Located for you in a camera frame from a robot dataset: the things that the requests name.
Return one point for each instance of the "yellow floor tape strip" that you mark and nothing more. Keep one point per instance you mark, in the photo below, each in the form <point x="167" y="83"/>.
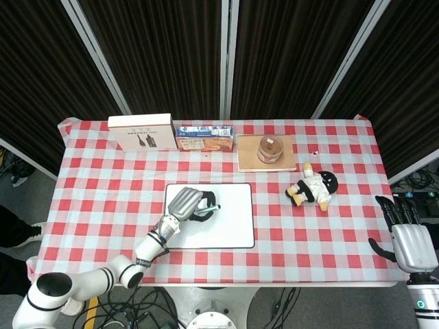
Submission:
<point x="91" y="312"/>

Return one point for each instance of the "red white checkered tablecloth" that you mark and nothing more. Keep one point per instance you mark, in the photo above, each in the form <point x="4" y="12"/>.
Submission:
<point x="219" y="219"/>

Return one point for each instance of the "white drawing board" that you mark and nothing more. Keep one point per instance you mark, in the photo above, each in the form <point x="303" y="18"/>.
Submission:
<point x="226" y="219"/>

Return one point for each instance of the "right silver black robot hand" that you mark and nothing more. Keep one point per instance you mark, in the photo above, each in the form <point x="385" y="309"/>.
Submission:
<point x="411" y="245"/>

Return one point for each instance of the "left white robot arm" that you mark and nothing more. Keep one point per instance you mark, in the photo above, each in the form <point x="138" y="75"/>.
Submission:
<point x="99" y="274"/>

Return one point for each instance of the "black white plush doll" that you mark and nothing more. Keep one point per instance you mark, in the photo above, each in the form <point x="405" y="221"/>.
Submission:
<point x="313" y="188"/>

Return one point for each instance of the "white sneaker black trim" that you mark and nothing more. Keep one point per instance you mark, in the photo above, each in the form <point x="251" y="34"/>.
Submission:
<point x="32" y="233"/>
<point x="73" y="306"/>

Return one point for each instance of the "black folding partition screen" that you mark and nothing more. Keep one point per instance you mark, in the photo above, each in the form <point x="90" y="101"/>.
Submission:
<point x="219" y="58"/>

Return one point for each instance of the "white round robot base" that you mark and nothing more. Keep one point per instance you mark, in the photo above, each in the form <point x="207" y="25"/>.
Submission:
<point x="212" y="313"/>

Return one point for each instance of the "blue orange biscuit box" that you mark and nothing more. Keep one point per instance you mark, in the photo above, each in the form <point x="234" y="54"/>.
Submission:
<point x="205" y="138"/>

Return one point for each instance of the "teal marker pen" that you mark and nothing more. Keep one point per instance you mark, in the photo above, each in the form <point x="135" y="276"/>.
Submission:
<point x="210" y="209"/>

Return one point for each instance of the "clear round plastic container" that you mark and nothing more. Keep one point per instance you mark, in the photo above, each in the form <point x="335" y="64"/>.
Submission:
<point x="271" y="149"/>

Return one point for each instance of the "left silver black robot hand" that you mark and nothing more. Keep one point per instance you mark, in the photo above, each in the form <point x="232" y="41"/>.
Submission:
<point x="188" y="204"/>

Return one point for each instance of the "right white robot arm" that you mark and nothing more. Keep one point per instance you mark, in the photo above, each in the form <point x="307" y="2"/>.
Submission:
<point x="425" y="301"/>

